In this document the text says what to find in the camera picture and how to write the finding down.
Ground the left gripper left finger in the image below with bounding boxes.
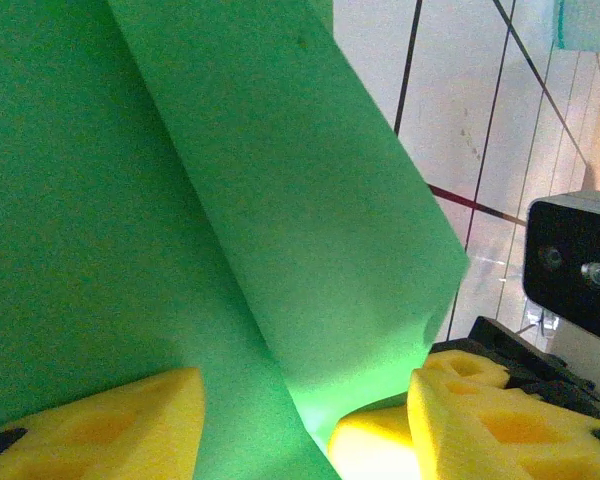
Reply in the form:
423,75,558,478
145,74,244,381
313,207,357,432
0,367,206,480

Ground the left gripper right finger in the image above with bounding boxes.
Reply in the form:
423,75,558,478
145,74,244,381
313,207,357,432
407,370,600,480

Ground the translucent teal plastic cup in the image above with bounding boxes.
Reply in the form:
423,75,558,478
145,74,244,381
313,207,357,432
552,0,600,52

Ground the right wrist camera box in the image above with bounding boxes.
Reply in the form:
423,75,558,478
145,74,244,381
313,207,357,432
522,189,600,344

